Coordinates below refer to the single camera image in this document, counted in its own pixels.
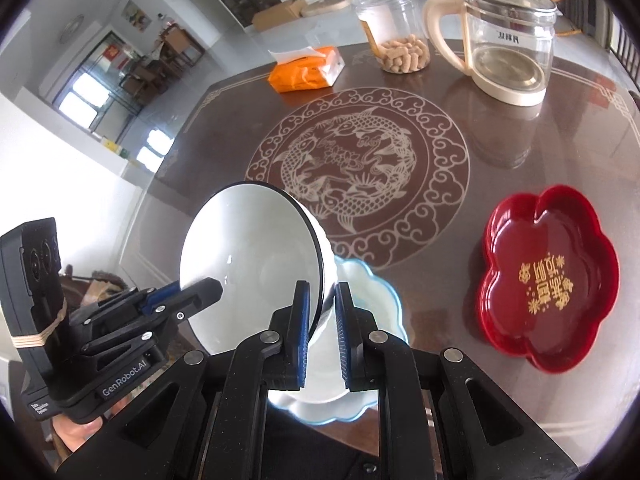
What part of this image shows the red flower-shaped plate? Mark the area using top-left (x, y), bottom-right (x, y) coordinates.
top-left (474, 185), bottom-right (621, 375)

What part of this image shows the round wooden board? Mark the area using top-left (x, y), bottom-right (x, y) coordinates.
top-left (301, 0), bottom-right (354, 17)

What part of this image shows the orange tissue pack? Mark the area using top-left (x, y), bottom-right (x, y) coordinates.
top-left (267, 45), bottom-right (346, 93)

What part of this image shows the blue-rimmed scalloped bowl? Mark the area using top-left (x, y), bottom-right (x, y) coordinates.
top-left (270, 255), bottom-right (410, 427)

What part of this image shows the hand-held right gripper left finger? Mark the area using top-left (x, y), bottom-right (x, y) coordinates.
top-left (55, 280), bottom-right (311, 480)

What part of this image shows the clear plastic peanut jar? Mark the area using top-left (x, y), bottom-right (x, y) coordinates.
top-left (351, 0), bottom-right (432, 75)

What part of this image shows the person's left hand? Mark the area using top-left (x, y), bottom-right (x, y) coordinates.
top-left (50, 407), bottom-right (108, 456)

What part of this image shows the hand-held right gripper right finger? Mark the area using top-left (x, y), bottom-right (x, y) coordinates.
top-left (334, 281), bottom-right (581, 480)

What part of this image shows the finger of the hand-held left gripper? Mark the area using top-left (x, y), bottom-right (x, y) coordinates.
top-left (81, 277), bottom-right (224, 362)
top-left (67, 281), bottom-right (181, 342)

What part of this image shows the framed wall picture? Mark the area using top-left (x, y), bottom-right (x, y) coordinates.
top-left (122, 0), bottom-right (152, 34)

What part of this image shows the small white bowl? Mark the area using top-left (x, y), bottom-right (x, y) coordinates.
top-left (179, 181), bottom-right (335, 356)

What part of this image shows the glass kettle with cream handle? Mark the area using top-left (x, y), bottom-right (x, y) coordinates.
top-left (424, 0), bottom-right (558, 107)

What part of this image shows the cardboard box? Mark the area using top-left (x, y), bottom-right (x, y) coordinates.
top-left (251, 0), bottom-right (307, 31)

